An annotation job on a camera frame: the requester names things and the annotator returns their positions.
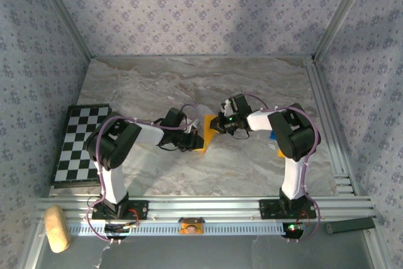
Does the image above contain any orange cloth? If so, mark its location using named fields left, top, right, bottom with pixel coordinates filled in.
left=192, top=114, right=223, bottom=154

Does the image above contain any thin aluminium edge strip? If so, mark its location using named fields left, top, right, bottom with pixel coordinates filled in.
left=91, top=54, right=315, bottom=60

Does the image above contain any black white chessboard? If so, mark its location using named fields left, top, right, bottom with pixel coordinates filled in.
left=51, top=103, right=113, bottom=188

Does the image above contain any small black circuit board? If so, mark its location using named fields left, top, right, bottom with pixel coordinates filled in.
left=281, top=222, right=307, bottom=239
left=103, top=223, right=140, bottom=235

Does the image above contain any tan sponge block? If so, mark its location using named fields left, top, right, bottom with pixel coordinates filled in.
left=43, top=205, right=72, bottom=254

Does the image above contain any black flat bar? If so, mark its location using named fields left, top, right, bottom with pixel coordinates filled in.
left=325, top=217, right=377, bottom=235

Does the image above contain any wide aluminium mounting rail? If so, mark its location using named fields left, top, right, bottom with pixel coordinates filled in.
left=33, top=195, right=377, bottom=223

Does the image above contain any aluminium side rail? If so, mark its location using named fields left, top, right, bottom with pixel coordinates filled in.
left=304, top=57, right=360, bottom=196

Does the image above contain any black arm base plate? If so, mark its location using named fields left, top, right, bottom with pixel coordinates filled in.
left=91, top=199, right=149, bottom=221
left=258, top=198, right=317, bottom=220

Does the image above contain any white slotted cable duct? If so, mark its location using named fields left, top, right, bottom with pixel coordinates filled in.
left=67, top=221, right=286, bottom=237

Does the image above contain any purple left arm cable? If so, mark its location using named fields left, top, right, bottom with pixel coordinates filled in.
left=85, top=104, right=200, bottom=244

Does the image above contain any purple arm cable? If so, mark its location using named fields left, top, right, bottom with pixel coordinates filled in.
left=85, top=104, right=200, bottom=244
left=244, top=93, right=322, bottom=244

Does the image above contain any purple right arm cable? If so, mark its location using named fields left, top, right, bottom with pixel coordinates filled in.
left=244, top=93, right=322, bottom=244

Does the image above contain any aluminium frame post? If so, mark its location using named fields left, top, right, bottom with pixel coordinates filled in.
left=313, top=0, right=376, bottom=60

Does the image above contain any aluminium frame rail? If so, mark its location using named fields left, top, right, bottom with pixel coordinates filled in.
left=365, top=229, right=396, bottom=269
left=21, top=221, right=48, bottom=269

